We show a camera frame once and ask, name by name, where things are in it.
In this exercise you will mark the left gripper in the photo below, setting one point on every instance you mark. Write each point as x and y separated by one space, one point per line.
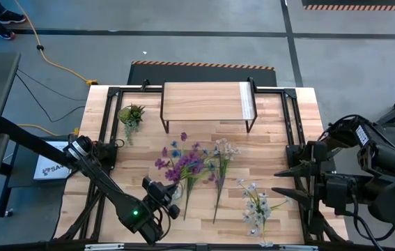
157 195

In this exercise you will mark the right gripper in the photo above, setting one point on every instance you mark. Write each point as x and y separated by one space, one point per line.
336 191

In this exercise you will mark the blue flower bunch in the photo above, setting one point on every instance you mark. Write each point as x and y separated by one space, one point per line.
189 195

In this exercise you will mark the purple flower bunch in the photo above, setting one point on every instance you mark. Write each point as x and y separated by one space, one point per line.
186 162

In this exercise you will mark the white veined flower bunch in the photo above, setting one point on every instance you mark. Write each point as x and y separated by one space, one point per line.
258 209

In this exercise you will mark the pinkish white flower bunch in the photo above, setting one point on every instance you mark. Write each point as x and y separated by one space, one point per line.
223 167

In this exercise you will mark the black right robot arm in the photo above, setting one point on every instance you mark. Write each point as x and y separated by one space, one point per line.
385 164

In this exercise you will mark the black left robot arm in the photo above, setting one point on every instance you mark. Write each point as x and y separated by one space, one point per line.
113 195

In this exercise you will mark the green succulent plant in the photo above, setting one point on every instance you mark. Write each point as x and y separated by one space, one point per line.
131 115

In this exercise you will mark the black mat orange-striped edge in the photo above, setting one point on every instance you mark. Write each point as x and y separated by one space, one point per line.
357 2
197 75

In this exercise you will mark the white printed box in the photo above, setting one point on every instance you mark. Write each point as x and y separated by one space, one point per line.
49 171

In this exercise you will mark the black diagonal desk beam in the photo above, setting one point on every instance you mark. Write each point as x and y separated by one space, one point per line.
33 141

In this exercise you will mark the person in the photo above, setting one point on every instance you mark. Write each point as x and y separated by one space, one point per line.
10 16

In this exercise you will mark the silver frame bracket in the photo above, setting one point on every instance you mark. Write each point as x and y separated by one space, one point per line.
298 248
103 247

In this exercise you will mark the wooden shelf black frame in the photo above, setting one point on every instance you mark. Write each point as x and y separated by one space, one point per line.
200 101

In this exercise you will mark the black metal table frame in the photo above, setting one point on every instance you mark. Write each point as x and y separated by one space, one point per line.
113 91

